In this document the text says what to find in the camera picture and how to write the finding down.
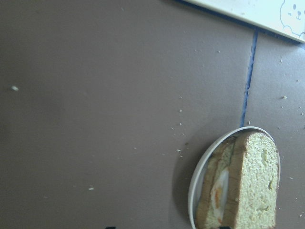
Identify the white round plate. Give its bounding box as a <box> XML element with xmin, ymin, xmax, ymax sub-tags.
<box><xmin>188</xmin><ymin>126</ymin><xmax>280</xmax><ymax>229</ymax></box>

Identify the white bear serving tray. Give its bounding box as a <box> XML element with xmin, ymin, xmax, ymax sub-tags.
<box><xmin>187</xmin><ymin>0</ymin><xmax>305</xmax><ymax>43</ymax></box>

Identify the fried egg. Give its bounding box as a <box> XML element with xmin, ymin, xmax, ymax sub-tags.
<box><xmin>210</xmin><ymin>167</ymin><xmax>229</xmax><ymax>221</ymax></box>

